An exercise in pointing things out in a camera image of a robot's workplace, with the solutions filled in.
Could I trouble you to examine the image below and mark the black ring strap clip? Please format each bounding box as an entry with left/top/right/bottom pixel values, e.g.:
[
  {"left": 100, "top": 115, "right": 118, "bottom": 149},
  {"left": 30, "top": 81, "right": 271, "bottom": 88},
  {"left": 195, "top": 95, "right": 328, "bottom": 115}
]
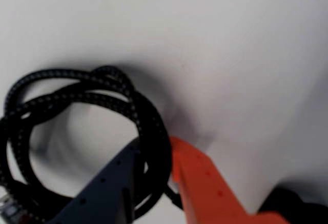
[{"left": 261, "top": 187, "right": 328, "bottom": 224}]

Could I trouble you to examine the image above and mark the black braided USB cable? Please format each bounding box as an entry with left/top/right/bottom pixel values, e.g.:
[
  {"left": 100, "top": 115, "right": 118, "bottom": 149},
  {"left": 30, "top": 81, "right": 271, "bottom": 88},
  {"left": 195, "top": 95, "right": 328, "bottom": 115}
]
[{"left": 0, "top": 65, "right": 185, "bottom": 224}]

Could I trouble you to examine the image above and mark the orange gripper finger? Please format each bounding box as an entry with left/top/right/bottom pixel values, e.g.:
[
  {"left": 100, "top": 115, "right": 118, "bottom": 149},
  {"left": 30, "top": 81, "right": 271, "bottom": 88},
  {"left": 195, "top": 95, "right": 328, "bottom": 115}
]
[{"left": 168, "top": 136, "right": 290, "bottom": 224}]

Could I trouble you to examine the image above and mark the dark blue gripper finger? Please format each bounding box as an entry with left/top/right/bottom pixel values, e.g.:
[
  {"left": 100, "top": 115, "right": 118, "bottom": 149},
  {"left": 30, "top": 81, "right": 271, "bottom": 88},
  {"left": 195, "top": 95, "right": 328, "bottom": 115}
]
[{"left": 48, "top": 138, "right": 142, "bottom": 224}]

